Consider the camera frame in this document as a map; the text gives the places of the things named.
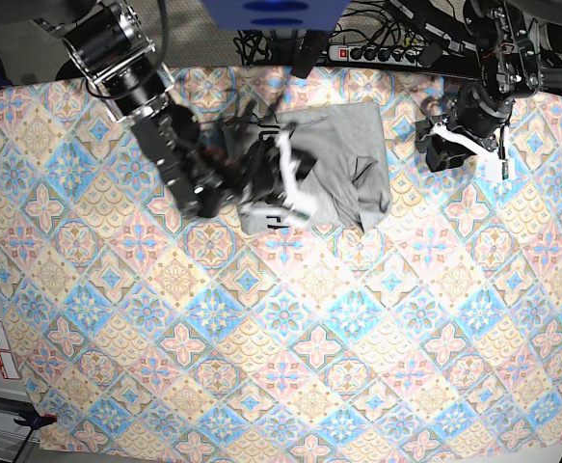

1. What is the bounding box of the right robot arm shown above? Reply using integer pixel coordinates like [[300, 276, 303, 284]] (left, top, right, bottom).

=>
[[30, 1, 317, 227]]

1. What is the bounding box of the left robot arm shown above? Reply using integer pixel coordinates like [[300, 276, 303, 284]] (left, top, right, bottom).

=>
[[415, 1, 541, 182]]

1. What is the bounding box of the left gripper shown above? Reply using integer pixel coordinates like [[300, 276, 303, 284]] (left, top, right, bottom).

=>
[[415, 84, 514, 181]]

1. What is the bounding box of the patterned colourful tablecloth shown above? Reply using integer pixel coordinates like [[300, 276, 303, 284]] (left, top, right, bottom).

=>
[[0, 68, 562, 462]]

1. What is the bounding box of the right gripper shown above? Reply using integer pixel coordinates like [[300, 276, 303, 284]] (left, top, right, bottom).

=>
[[202, 122, 320, 227]]

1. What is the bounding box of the black power strip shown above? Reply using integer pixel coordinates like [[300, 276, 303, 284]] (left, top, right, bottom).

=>
[[327, 44, 422, 68]]

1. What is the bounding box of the blue box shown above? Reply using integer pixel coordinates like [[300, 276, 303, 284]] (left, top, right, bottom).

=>
[[202, 0, 349, 31]]

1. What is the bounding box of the black clamp lower left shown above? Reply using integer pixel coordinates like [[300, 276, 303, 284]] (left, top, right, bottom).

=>
[[13, 412, 57, 431]]

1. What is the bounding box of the grey T-shirt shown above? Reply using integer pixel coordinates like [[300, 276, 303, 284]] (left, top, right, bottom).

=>
[[237, 102, 392, 234]]

